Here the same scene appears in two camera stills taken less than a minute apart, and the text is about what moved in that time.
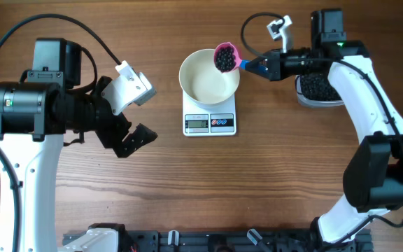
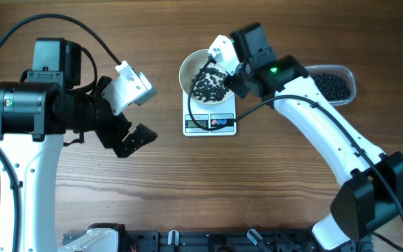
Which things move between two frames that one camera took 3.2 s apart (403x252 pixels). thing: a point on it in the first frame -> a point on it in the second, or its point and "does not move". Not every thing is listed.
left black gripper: (136, 139) does not move
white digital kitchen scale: (209, 120) does not move
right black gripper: (274, 69) -> (231, 82)
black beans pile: (317, 86) does not move
